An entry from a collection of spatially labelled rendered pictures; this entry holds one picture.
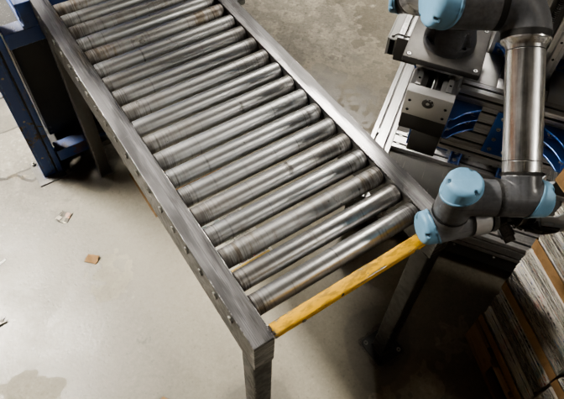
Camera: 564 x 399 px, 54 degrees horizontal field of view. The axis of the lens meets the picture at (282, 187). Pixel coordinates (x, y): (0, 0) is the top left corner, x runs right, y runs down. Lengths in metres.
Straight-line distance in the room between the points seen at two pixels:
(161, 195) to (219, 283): 0.27
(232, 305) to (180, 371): 0.84
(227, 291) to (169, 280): 0.95
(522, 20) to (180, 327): 1.45
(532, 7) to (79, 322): 1.69
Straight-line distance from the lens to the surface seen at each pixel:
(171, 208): 1.30
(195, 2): 1.86
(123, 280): 2.15
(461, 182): 1.10
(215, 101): 1.53
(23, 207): 2.45
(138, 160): 1.40
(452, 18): 1.16
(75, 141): 2.42
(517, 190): 1.16
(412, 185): 1.37
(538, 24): 1.20
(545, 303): 1.62
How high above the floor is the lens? 1.85
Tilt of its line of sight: 53 degrees down
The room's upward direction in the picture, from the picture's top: 2 degrees clockwise
